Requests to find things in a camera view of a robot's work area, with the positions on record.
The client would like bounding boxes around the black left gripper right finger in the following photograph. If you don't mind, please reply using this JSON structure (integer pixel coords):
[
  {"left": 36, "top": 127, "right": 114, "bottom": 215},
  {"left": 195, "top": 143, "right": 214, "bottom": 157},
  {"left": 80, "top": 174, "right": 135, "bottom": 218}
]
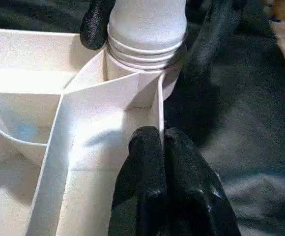
[{"left": 164, "top": 127, "right": 241, "bottom": 236}]

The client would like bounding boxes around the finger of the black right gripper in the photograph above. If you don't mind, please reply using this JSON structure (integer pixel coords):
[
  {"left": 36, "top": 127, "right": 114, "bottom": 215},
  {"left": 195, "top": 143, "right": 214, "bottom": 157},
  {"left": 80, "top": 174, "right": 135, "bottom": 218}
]
[
  {"left": 181, "top": 0, "right": 247, "bottom": 85},
  {"left": 80, "top": 0, "right": 117, "bottom": 51}
]

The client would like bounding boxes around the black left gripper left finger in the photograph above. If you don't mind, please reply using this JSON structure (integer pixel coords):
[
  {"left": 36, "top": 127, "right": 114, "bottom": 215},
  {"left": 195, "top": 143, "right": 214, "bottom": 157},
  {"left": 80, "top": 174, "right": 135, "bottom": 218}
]
[{"left": 107, "top": 126, "right": 168, "bottom": 236}]

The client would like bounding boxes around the black plastic mat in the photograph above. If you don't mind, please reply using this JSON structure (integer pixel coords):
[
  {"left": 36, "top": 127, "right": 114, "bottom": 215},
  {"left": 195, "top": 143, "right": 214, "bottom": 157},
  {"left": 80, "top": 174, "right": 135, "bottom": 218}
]
[{"left": 0, "top": 0, "right": 285, "bottom": 236}]

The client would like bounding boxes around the white plastic table leg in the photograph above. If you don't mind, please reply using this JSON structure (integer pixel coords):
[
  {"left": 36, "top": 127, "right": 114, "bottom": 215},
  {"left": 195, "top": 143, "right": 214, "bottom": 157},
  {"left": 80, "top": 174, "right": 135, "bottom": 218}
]
[{"left": 106, "top": 0, "right": 188, "bottom": 80}]

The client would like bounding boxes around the white plastic table top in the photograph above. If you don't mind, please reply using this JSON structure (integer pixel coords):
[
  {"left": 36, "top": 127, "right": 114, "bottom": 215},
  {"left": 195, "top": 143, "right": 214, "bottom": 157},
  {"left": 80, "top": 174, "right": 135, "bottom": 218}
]
[{"left": 0, "top": 28, "right": 185, "bottom": 236}]

